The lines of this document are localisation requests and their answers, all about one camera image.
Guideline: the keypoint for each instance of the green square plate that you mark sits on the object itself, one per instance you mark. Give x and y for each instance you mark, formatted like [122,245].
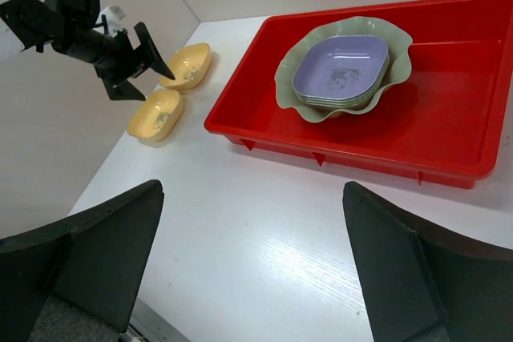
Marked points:
[376,91]

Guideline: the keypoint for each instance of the green scalloped bowl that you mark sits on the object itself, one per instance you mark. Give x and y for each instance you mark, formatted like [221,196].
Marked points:
[399,68]

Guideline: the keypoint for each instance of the yellow square plate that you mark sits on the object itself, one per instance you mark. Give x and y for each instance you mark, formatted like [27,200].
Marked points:
[157,115]
[189,66]

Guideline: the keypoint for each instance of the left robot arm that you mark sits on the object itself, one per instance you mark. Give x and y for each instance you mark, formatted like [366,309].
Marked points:
[29,24]

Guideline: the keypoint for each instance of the red plastic bin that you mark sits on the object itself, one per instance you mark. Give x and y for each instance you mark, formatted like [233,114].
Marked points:
[442,125]

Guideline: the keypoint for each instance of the purple square plate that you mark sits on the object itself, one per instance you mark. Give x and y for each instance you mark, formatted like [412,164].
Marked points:
[349,45]

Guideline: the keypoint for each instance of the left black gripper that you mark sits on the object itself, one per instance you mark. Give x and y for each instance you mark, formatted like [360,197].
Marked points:
[112,57]

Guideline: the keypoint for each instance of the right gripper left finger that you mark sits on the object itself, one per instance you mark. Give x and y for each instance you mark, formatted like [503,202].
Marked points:
[77,279]

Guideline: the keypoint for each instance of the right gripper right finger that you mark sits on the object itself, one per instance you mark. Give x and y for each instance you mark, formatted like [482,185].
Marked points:
[423,282]

